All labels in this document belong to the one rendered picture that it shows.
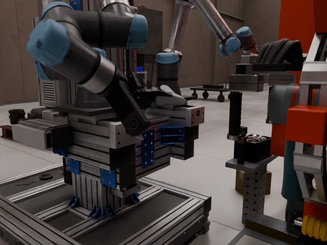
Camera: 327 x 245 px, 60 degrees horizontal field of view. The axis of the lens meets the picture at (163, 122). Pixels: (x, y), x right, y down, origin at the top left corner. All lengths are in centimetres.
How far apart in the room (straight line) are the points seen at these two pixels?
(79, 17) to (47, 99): 104
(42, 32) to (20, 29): 853
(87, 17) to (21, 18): 851
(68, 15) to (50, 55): 13
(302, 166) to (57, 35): 61
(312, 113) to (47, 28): 52
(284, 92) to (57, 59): 69
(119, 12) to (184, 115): 85
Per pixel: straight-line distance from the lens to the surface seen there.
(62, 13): 63
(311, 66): 74
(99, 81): 56
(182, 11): 166
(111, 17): 64
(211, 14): 152
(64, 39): 53
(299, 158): 76
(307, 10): 153
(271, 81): 119
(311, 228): 96
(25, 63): 902
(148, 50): 718
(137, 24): 65
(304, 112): 64
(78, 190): 165
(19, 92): 894
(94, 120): 110
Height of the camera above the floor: 97
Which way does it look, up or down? 11 degrees down
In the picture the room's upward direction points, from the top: straight up
